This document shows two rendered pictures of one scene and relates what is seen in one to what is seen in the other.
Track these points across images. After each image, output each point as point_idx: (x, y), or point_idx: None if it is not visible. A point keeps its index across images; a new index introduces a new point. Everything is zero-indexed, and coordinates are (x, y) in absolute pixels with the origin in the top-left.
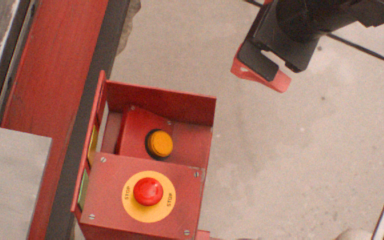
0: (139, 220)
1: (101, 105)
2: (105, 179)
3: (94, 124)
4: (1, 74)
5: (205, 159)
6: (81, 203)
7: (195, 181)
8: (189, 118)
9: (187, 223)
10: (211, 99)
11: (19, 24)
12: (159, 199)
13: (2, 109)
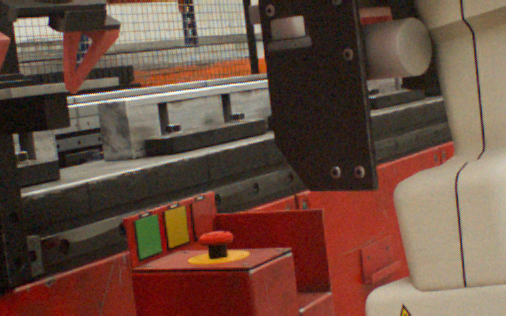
0: (198, 263)
1: (201, 213)
2: (180, 256)
3: (184, 205)
4: (113, 191)
5: (311, 302)
6: (139, 235)
7: (275, 251)
8: (303, 276)
9: (250, 262)
10: (316, 212)
11: (151, 189)
12: (223, 236)
13: (104, 237)
